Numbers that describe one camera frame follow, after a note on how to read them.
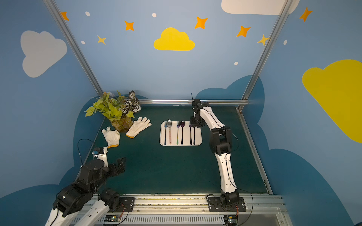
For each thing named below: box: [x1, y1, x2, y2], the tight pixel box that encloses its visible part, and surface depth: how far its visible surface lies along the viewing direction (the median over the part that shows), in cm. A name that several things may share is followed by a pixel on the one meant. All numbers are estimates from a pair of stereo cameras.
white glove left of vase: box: [101, 126, 121, 149], surface depth 103 cm
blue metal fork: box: [164, 121, 168, 146], surface depth 109 cm
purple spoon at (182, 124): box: [180, 120, 186, 146], surface depth 112 cm
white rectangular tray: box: [159, 121, 203, 147], surface depth 106 cm
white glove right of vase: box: [125, 116, 152, 139], surface depth 110 cm
